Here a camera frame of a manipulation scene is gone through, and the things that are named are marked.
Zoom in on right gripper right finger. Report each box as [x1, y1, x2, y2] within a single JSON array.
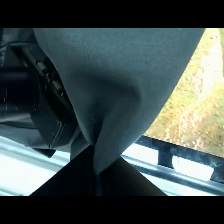
[[99, 156, 168, 197]]

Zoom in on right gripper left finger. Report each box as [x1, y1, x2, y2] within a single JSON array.
[[29, 144, 99, 197]]

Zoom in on grey garment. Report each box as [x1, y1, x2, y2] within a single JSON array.
[[0, 28, 206, 176]]

